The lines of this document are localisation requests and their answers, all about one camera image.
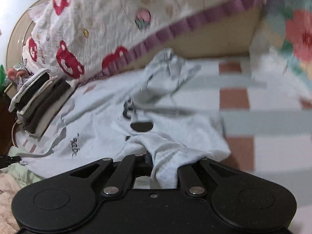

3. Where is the grey bunny plush toy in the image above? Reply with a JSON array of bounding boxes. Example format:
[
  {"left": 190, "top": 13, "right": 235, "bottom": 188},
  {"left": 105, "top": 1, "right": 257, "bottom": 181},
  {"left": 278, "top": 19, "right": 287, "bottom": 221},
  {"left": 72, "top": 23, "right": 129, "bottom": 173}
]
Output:
[{"left": 7, "top": 68, "right": 30, "bottom": 90}]

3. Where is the light green quilted sheet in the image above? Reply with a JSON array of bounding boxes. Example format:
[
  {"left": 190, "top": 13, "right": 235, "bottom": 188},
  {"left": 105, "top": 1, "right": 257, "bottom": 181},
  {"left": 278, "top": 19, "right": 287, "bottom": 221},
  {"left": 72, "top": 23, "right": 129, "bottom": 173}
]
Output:
[{"left": 1, "top": 146, "right": 43, "bottom": 188}]

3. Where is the black folded garment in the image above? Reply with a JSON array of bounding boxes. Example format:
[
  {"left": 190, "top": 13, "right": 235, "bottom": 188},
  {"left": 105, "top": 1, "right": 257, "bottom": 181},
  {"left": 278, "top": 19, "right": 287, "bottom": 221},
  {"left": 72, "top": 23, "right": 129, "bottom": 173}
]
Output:
[{"left": 14, "top": 72, "right": 52, "bottom": 112}]

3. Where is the checked plush blanket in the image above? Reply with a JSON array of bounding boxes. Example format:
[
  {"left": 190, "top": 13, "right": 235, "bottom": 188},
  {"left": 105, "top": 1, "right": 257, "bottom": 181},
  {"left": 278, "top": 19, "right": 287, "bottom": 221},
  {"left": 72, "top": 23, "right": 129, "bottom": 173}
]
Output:
[{"left": 14, "top": 53, "right": 312, "bottom": 208}]

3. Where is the cream folded garment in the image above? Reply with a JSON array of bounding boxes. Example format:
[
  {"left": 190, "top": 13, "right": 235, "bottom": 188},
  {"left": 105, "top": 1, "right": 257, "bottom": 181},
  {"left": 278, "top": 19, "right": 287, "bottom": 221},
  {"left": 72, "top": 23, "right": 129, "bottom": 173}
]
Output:
[{"left": 13, "top": 73, "right": 62, "bottom": 124}]

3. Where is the white folded garment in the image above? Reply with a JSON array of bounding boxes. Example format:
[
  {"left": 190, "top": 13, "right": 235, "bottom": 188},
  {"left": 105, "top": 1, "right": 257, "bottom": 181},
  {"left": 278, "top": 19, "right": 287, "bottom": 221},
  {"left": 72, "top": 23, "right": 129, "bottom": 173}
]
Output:
[{"left": 8, "top": 68, "right": 51, "bottom": 113}]

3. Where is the floral pillow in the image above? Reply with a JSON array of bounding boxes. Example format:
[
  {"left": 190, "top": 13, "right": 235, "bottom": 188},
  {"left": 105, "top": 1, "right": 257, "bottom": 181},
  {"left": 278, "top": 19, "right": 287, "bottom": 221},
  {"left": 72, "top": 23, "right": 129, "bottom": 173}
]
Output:
[{"left": 249, "top": 0, "right": 311, "bottom": 99}]

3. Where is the light grey sweatshirt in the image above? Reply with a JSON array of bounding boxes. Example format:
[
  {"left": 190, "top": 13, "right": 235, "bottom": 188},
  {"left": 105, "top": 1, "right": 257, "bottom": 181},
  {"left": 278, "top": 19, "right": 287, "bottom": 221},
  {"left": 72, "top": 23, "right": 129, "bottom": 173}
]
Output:
[{"left": 21, "top": 49, "right": 230, "bottom": 189}]

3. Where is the dark brown folded garment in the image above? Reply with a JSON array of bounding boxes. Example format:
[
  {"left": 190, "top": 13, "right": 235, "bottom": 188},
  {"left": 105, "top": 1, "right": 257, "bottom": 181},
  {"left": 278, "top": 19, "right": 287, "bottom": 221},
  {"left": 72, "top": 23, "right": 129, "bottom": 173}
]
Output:
[{"left": 22, "top": 79, "right": 76, "bottom": 137}]

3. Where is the white bear print quilt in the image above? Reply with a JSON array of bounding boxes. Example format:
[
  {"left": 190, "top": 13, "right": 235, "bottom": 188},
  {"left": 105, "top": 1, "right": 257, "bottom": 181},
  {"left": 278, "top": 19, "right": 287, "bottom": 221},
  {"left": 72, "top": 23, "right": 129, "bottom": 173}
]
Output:
[{"left": 22, "top": 0, "right": 263, "bottom": 81}]

